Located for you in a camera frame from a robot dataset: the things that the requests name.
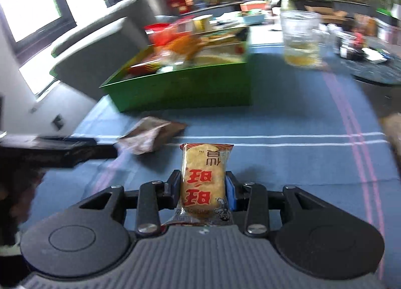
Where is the brown printed snack packet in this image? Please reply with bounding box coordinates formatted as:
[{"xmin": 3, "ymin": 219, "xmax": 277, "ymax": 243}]
[{"xmin": 118, "ymin": 117, "xmax": 188, "ymax": 155}]

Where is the red yellow chips packet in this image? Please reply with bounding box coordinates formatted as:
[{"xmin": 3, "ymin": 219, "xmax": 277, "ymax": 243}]
[{"xmin": 157, "ymin": 34, "xmax": 204, "ymax": 64}]

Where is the red snack packet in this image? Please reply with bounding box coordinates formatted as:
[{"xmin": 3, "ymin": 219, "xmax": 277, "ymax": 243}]
[{"xmin": 145, "ymin": 24, "xmax": 177, "ymax": 44}]

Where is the black round side table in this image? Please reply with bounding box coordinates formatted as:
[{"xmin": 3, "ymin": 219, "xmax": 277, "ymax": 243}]
[{"xmin": 338, "ymin": 34, "xmax": 401, "ymax": 85}]

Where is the glass mug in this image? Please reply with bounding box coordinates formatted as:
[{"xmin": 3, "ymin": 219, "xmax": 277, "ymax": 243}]
[{"xmin": 280, "ymin": 10, "xmax": 333, "ymax": 67}]

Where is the yellow snack packet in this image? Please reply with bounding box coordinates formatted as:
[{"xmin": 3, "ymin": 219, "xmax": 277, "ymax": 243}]
[{"xmin": 175, "ymin": 143, "xmax": 235, "ymax": 226}]

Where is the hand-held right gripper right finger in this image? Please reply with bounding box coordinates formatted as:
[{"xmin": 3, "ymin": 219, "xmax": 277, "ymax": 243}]
[{"xmin": 226, "ymin": 172, "xmax": 326, "ymax": 236}]

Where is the yellow can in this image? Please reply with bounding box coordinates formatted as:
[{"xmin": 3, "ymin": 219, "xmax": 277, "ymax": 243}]
[{"xmin": 192, "ymin": 15, "xmax": 214, "ymax": 33}]

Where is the blue striped tablecloth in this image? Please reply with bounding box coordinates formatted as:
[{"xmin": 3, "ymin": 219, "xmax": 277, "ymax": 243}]
[{"xmin": 28, "ymin": 43, "xmax": 401, "ymax": 280}]

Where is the light blue basket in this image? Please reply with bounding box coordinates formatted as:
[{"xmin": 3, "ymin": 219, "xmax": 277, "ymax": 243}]
[{"xmin": 241, "ymin": 10, "xmax": 267, "ymax": 24}]

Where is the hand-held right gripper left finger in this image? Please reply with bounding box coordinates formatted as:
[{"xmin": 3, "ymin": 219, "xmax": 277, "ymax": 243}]
[{"xmin": 78, "ymin": 170, "xmax": 182, "ymax": 236}]

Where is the open cardboard box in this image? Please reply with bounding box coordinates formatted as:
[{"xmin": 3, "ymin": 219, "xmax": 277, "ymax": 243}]
[{"xmin": 305, "ymin": 6, "xmax": 348, "ymax": 23}]

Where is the clear cracker packet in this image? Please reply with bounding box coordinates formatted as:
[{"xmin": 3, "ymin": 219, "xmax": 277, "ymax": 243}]
[{"xmin": 194, "ymin": 37, "xmax": 248, "ymax": 66}]

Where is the grey sofa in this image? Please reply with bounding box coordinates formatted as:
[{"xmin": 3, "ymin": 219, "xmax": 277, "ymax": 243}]
[{"xmin": 50, "ymin": 0, "xmax": 152, "ymax": 102}]

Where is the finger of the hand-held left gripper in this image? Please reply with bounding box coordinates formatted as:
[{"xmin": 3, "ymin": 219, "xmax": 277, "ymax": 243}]
[{"xmin": 63, "ymin": 137, "xmax": 119, "ymax": 169}]

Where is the green cardboard box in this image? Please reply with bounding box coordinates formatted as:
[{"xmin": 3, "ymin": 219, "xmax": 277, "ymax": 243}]
[{"xmin": 99, "ymin": 24, "xmax": 253, "ymax": 112}]

